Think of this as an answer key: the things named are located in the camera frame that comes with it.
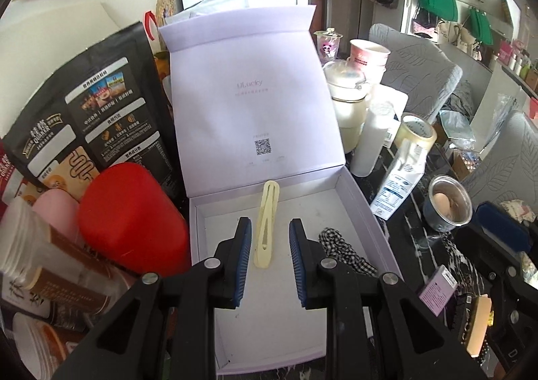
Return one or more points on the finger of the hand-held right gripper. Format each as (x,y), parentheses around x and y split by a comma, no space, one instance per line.
(483,247)
(502,218)

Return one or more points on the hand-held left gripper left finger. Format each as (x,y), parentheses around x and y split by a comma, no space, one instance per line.
(243,266)

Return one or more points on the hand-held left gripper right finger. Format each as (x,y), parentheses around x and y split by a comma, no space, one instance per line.
(297,266)

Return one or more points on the brown cardboard box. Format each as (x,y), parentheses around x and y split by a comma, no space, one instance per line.
(479,329)

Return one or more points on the pale yellow hair clip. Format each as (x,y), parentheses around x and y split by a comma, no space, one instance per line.
(265,224)

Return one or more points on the black white checkered scrunchie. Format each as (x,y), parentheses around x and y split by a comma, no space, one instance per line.
(349,256)

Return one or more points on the small purple box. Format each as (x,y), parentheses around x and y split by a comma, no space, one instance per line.
(437,292)

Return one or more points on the lavender gift box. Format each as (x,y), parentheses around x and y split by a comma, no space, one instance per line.
(252,111)

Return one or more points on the steel bowl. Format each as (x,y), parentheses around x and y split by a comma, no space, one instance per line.
(445,220)

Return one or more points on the grey leaf-pattern chair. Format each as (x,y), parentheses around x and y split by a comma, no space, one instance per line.
(500,161)
(420,73)

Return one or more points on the brown egg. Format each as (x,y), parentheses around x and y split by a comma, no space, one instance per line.
(442,202)

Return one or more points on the clear plastic bag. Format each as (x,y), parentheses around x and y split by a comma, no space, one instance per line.
(456,128)

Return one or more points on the white milk carton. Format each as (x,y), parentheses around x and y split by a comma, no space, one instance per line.
(399,182)

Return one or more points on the clear tape roll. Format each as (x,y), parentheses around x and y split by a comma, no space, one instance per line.
(418,132)

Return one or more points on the red plastic container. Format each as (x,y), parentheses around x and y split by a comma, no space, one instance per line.
(130,220)

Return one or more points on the white kettle with glass lid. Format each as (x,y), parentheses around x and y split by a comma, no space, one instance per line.
(346,98)

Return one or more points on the pink cylinder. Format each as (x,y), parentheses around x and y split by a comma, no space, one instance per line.
(56,208)

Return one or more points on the stack of clear plastic cups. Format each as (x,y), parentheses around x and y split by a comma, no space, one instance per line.
(46,254)

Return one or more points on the pink paper cup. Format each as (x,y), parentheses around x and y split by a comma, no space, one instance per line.
(370,56)

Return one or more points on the black food pouch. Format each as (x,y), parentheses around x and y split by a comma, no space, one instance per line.
(92,111)

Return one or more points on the brown label paper bowl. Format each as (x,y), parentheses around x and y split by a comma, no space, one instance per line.
(40,346)

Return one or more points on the glass cup with panda print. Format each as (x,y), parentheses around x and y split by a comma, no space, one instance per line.
(328,46)

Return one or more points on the light blue mask pack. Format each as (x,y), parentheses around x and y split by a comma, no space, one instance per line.
(218,0)

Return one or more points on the woven straw mat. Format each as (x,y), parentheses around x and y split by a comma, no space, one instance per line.
(167,0)

